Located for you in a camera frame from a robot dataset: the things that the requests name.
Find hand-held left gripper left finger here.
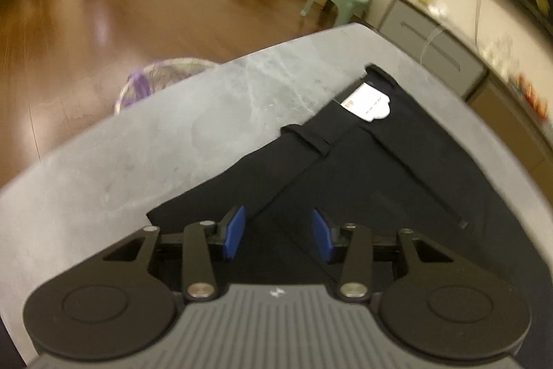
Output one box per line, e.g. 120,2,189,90
101,205,247,301

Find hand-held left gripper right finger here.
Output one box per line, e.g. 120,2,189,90
312,208,459,301

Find black pants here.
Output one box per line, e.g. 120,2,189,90
146,64,549,301

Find white paper tag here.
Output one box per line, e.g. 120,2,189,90
340,83,392,122

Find grey drawer cabinet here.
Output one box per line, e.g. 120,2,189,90
377,0,489,99

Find red fruit plate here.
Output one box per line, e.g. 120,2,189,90
512,75,549,114

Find purple wire basket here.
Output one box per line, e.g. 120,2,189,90
113,58,219,117

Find white cable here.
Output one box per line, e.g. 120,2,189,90
419,25,446,63

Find black wall cable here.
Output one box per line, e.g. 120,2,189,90
474,0,484,47

